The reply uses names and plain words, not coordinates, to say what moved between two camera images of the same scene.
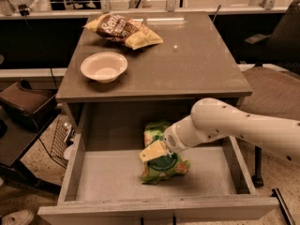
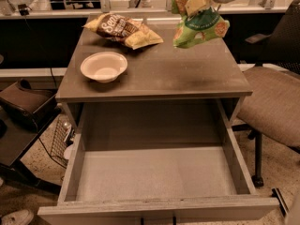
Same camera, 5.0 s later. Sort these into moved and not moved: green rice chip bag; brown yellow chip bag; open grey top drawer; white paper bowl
Moved: green rice chip bag
Not moved: brown yellow chip bag; white paper bowl; open grey top drawer
